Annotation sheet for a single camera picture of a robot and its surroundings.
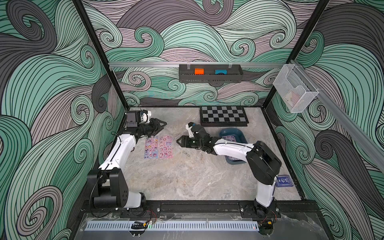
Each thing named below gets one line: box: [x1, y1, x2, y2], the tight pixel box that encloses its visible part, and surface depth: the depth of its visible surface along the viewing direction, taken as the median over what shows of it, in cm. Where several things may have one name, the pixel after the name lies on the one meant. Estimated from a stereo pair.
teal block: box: [214, 69, 228, 75], surface depth 96 cm
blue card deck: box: [276, 174, 294, 188], surface depth 82 cm
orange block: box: [194, 68, 205, 75], surface depth 97 cm
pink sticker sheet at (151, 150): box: [144, 135, 159, 159], surface depth 97 cm
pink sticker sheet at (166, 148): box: [159, 135, 174, 159], surface depth 99 cm
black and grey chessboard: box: [199, 106, 250, 127], surface depth 113 cm
